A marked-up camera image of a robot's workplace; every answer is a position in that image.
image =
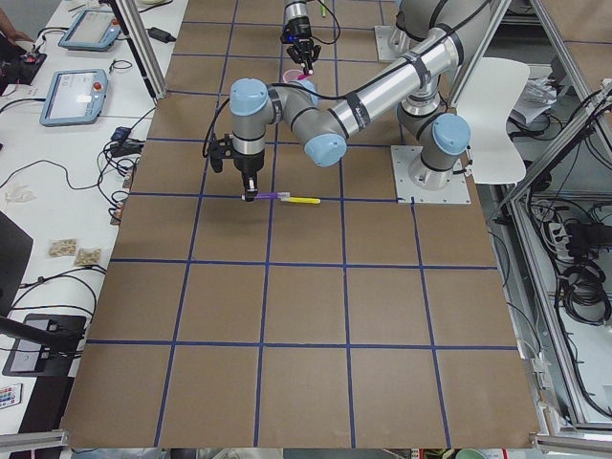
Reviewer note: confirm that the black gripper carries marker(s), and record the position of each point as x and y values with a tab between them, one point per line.
298	28
247	164

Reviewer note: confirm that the purple pen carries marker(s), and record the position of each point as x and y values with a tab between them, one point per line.
266	196

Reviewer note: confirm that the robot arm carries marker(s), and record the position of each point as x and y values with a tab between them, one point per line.
292	9
446	33

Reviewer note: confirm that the pink mesh cup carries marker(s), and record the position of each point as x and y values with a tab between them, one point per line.
290	76

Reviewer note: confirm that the yellow pen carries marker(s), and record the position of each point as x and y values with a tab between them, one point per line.
301	200

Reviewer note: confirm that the black power adapter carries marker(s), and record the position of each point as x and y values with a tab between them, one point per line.
161	35

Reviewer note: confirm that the white chair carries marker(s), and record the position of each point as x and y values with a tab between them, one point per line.
486	103

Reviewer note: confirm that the blue teach pendant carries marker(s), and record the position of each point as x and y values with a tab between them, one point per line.
74	98
93	30

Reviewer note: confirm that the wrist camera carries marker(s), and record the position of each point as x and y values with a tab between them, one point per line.
219	150

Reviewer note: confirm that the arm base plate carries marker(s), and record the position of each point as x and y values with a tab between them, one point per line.
416	184

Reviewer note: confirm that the aluminium frame post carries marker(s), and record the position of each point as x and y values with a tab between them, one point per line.
140	46

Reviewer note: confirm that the black camera stand base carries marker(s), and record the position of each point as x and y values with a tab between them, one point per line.
44	344

